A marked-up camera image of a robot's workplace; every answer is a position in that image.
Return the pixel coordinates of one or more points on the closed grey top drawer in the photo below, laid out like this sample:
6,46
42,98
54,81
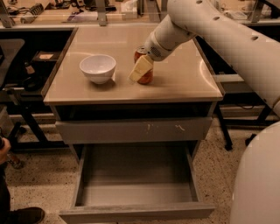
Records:
134,131

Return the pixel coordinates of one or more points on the brown shoe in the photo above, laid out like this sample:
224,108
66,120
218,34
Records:
29,215

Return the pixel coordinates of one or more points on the open grey middle drawer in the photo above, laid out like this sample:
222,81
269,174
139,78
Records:
130,182

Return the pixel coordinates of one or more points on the red coke can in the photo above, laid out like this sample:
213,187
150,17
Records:
148,77

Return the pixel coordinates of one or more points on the black table leg right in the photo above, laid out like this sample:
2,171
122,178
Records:
229,144

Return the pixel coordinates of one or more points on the black office chair base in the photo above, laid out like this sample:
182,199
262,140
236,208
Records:
250,139

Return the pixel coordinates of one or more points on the plastic bottle on floor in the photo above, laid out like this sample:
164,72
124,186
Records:
15,161

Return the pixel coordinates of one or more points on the grey drawer cabinet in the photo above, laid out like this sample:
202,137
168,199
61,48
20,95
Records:
182,86

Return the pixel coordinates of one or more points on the white bowl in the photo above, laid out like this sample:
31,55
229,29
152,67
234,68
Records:
98,68

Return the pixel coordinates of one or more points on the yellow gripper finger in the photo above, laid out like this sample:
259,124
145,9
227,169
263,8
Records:
142,66

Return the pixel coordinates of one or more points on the person's dark trouser leg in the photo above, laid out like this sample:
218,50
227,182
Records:
5,201

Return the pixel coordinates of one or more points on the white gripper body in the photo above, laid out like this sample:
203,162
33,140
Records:
153,49

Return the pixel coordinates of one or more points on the black desk frame left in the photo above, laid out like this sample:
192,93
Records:
27,107

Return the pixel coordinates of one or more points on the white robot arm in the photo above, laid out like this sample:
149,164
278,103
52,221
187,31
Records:
256,58

